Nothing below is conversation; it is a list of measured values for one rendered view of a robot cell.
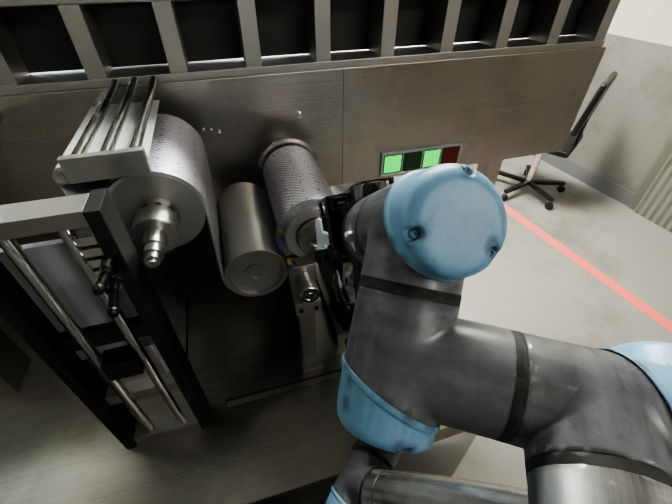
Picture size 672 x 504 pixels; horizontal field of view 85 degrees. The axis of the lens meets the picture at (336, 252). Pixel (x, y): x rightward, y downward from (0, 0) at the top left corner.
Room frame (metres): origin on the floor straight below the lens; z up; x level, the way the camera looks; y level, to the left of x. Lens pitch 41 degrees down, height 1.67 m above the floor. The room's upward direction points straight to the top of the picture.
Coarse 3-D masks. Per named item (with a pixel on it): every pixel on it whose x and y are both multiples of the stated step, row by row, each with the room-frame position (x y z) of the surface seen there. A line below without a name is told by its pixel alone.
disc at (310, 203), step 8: (312, 200) 0.53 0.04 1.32; (296, 208) 0.52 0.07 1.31; (304, 208) 0.53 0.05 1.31; (288, 216) 0.52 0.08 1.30; (280, 224) 0.51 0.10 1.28; (288, 224) 0.52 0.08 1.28; (280, 232) 0.51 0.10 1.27; (280, 240) 0.51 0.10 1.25; (296, 240) 0.52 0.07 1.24; (280, 248) 0.51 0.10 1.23; (288, 248) 0.52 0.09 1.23; (288, 256) 0.52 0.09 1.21; (296, 256) 0.52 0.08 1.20
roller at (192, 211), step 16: (144, 176) 0.47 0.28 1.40; (160, 176) 0.48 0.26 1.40; (112, 192) 0.46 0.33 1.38; (128, 192) 0.46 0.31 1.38; (144, 192) 0.47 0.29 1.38; (160, 192) 0.48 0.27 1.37; (176, 192) 0.48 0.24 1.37; (192, 192) 0.49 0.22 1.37; (128, 208) 0.46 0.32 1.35; (192, 208) 0.49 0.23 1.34; (128, 224) 0.46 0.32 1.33; (192, 224) 0.48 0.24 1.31
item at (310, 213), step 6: (306, 210) 0.53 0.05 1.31; (312, 210) 0.53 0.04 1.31; (318, 210) 0.53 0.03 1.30; (324, 210) 0.53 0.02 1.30; (300, 216) 0.52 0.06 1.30; (306, 216) 0.52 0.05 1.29; (312, 216) 0.53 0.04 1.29; (318, 216) 0.53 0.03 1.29; (294, 222) 0.52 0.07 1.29; (300, 222) 0.52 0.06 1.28; (288, 228) 0.51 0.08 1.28; (294, 228) 0.52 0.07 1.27; (288, 234) 0.51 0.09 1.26; (294, 234) 0.52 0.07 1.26; (288, 240) 0.51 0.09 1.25; (294, 240) 0.52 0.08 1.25; (288, 246) 0.51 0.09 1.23; (294, 246) 0.52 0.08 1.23; (294, 252) 0.52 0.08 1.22; (300, 252) 0.52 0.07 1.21
